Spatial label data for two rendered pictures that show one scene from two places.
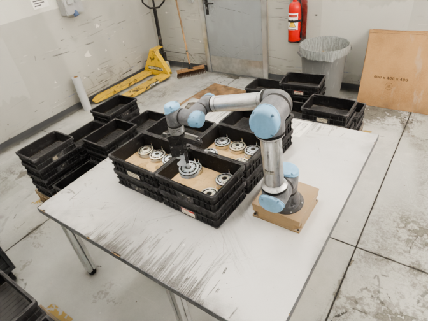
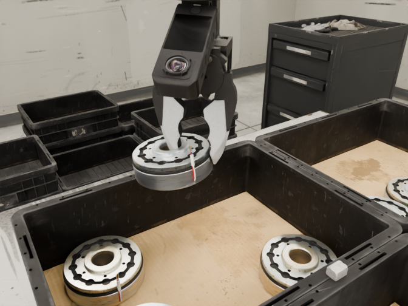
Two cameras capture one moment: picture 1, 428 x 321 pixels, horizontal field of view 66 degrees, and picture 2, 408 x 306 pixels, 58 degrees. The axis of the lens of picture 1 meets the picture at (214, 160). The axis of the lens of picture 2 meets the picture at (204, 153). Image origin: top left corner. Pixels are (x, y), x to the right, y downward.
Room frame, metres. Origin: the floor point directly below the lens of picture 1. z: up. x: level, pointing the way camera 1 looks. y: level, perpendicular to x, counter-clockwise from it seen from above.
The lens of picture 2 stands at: (1.52, -0.27, 1.22)
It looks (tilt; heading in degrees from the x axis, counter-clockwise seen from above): 28 degrees down; 106
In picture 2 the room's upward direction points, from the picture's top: straight up
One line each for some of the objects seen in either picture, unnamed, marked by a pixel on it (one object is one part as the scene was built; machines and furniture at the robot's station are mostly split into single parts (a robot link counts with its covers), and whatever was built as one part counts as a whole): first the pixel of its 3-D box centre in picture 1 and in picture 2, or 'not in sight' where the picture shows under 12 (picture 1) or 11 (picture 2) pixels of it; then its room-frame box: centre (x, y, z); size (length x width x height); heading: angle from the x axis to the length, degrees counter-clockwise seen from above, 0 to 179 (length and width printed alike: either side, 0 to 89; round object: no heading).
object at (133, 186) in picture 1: (153, 172); not in sight; (1.68, 0.39, 0.76); 0.40 x 0.30 x 0.12; 49
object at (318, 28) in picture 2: not in sight; (312, 27); (1.51, 1.87, 0.88); 0.25 x 0.19 x 0.03; 51
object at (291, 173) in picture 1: (285, 178); not in sight; (1.21, -0.33, 0.96); 0.13 x 0.12 x 0.14; 144
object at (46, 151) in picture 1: (55, 165); not in sight; (2.55, 1.44, 0.37); 0.40 x 0.30 x 0.45; 141
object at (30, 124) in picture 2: not in sight; (75, 147); (0.44, 1.15, 0.37); 0.40 x 0.30 x 0.45; 51
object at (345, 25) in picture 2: not in sight; (345, 23); (1.68, 2.04, 0.88); 0.29 x 0.22 x 0.03; 51
